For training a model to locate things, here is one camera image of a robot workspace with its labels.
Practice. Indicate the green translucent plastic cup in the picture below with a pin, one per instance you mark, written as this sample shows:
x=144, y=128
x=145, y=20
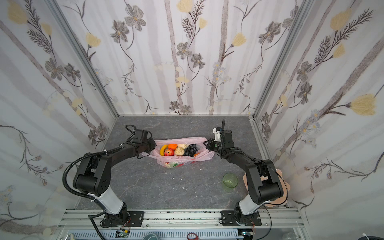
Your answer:
x=230, y=180

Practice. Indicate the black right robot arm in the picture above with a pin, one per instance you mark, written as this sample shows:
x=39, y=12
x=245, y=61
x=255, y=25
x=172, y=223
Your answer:
x=264, y=183

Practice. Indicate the beige fake fruit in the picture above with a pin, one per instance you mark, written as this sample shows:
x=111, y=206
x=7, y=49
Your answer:
x=182, y=146
x=179, y=151

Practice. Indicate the pink plastic bag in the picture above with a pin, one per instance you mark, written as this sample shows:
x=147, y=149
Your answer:
x=177, y=161

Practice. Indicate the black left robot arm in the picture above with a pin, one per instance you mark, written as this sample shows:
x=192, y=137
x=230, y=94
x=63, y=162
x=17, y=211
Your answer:
x=90, y=176

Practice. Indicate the peach scalloped plate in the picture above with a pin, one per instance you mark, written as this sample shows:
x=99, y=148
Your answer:
x=286, y=188

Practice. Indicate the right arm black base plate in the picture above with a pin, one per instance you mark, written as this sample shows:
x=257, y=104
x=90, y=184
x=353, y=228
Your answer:
x=234, y=218

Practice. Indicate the aluminium frame rail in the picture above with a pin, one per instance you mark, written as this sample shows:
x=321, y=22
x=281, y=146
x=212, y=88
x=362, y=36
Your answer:
x=277, y=224

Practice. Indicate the yellow fake banana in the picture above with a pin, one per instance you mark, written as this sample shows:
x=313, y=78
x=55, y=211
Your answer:
x=162, y=149

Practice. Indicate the orange fake orange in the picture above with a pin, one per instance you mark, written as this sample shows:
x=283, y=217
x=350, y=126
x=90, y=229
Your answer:
x=172, y=146

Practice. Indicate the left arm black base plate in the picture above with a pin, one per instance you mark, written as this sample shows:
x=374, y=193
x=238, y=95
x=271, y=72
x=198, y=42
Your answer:
x=132, y=219

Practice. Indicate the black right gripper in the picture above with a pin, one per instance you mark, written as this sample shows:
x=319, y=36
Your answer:
x=213, y=144

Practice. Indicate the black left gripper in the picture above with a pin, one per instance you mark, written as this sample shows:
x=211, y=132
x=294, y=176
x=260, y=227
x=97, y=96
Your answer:
x=150, y=145

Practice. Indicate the red fake apple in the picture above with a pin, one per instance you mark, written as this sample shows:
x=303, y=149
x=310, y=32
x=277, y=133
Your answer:
x=169, y=152

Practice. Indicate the dark fake grape bunch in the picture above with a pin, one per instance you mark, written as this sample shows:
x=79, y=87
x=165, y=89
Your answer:
x=191, y=150

